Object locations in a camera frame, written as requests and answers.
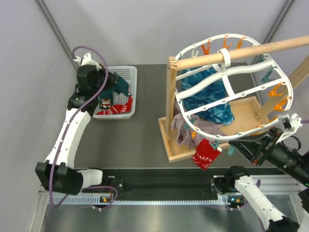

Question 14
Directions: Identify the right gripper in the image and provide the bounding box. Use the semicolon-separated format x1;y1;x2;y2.
229;124;309;184

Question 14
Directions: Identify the red patterned sock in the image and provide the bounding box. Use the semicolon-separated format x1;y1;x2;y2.
96;96;133;115
191;139;222;170

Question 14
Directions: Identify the white clip hanger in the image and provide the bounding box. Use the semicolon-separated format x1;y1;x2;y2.
175;34;308;142

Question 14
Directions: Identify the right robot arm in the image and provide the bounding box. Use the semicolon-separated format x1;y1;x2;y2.
225;127;309;232

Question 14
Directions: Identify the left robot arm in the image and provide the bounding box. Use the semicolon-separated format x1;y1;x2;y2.
35;65;116;195

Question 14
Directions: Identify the white plastic basket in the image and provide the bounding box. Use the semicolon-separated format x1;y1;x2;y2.
93;65;137;120

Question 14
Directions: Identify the green reindeer sock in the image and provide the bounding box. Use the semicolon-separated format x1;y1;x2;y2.
99;97;113;110

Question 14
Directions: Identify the wooden rack stand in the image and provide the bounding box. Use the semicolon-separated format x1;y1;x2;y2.
158;36;309;162

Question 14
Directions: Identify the red patterned sock in basket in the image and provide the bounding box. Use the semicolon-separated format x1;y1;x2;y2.
96;96;133;115

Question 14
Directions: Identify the blue patterned cloth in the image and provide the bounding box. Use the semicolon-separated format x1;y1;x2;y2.
181;68;235;125

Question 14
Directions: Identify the mauve cloth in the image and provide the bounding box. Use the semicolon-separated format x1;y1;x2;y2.
171;114;226;149

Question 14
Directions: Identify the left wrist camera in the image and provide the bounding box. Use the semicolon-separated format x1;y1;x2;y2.
74;53;102;70

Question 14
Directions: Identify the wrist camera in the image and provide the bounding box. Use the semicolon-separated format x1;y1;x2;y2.
276;113;303;144
74;53;102;70

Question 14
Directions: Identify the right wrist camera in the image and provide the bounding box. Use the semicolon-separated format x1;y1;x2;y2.
276;113;303;144

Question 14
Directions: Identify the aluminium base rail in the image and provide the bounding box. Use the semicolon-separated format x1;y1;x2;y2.
53;175;301;206

